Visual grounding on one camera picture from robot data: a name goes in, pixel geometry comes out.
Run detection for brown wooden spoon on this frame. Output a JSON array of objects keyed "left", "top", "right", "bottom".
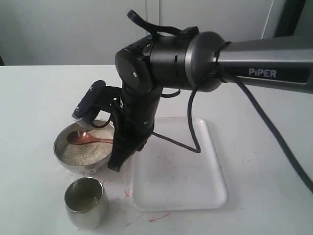
[{"left": 67, "top": 131, "right": 113, "bottom": 145}]

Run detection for small steel cup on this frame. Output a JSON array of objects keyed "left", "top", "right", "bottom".
[{"left": 64, "top": 177, "right": 110, "bottom": 231}]

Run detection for white cabinet doors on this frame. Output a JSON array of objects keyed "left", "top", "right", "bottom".
[{"left": 0, "top": 0, "right": 284, "bottom": 65}]

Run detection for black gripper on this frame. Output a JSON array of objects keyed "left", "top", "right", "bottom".
[{"left": 108, "top": 83, "right": 163, "bottom": 172}]

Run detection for white plastic tray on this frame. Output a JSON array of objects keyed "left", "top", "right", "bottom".
[{"left": 131, "top": 117, "right": 228, "bottom": 212}]

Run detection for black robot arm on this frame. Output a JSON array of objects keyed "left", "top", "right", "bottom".
[{"left": 108, "top": 32, "right": 313, "bottom": 171}]

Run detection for steel bowl of rice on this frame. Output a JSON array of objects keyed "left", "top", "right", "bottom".
[{"left": 53, "top": 123, "right": 114, "bottom": 174}]

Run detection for dark door frame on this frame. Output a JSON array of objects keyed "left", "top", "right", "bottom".
[{"left": 261, "top": 0, "right": 309, "bottom": 39}]

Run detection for black cable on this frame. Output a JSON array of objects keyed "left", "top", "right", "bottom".
[{"left": 91, "top": 9, "right": 313, "bottom": 194}]

